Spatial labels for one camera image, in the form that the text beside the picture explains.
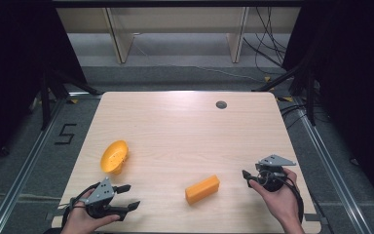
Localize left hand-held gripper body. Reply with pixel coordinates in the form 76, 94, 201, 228
83, 176, 130, 222

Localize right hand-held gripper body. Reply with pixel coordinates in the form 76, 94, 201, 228
254, 154, 297, 193

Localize yellow plastic bowl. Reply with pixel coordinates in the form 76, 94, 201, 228
99, 139, 131, 176

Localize orange rectangular block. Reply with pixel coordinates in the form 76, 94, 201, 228
184, 174, 221, 206

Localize person's right hand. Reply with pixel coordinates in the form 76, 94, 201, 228
248, 168, 301, 226

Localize person's left hand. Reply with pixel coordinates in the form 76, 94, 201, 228
60, 203, 121, 234

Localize black metal stand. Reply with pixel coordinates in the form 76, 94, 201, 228
38, 63, 101, 132
252, 57, 318, 127

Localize black curtain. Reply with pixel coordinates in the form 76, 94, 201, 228
281, 0, 374, 217
0, 0, 88, 179

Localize light wooden desk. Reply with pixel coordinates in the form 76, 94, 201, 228
56, 7, 302, 64

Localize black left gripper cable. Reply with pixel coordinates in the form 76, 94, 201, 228
61, 181, 102, 228

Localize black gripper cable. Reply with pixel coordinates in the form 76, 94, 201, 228
256, 169, 306, 225
61, 181, 102, 228

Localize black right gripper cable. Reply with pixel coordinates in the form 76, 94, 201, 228
256, 169, 306, 225

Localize aluminium floor rail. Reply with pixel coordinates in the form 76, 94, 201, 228
293, 97, 373, 234
0, 91, 102, 234

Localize black cables beside table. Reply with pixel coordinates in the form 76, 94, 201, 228
280, 102, 310, 131

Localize thin white floor cable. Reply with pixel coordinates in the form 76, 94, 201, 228
132, 32, 265, 83

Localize black floor cable bundle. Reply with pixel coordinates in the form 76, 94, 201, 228
242, 7, 289, 68

